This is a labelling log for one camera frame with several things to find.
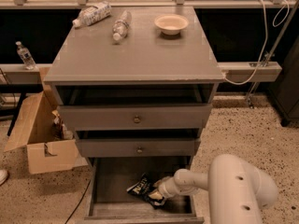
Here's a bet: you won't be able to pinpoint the grey drawer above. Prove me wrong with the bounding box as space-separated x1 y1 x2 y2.
76 156 204 224
58 105 211 131
76 129 200 158

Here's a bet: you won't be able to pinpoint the white shoe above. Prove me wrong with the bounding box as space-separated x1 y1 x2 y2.
0 170 8 186

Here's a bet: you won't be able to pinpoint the grey drawer cabinet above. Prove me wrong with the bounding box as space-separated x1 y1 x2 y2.
43 6 226 224

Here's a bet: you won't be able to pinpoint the metal tripod stand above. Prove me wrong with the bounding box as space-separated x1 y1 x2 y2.
244 0 299 109

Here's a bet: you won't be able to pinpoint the blue chip bag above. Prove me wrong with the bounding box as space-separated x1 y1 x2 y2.
126 174 166 209

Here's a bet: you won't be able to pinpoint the black floor cable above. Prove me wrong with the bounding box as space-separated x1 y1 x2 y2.
64 177 93 224

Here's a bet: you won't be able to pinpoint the white labelled bottle lying left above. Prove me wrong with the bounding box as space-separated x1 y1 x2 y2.
72 2 111 28

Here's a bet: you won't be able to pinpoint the grey middle drawer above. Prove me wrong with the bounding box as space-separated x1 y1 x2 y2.
76 129 200 158

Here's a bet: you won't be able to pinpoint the grey top drawer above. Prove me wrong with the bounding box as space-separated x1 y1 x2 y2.
58 105 211 131

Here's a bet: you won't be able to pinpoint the open cardboard box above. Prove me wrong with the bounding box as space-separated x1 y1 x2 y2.
3 66 89 175

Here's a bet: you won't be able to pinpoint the white cable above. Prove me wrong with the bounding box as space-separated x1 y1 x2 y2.
221 0 291 86

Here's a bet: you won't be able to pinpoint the snack items in box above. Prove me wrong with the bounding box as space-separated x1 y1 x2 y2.
51 110 74 140

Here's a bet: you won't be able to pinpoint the standing water bottle on ledge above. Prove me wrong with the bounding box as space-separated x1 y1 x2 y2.
16 41 36 70

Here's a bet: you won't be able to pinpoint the clear water bottle lying centre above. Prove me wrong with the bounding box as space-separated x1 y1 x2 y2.
112 10 132 42

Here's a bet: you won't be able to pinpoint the white paper bowl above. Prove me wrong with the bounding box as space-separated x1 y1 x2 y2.
154 14 189 35

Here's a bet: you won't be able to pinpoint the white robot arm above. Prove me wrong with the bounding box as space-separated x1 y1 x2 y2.
148 154 278 224

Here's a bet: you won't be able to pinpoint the grey bottom drawer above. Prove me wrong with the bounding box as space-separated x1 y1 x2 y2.
76 156 204 224

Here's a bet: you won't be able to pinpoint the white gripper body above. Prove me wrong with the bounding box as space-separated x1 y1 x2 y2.
158 177 180 199

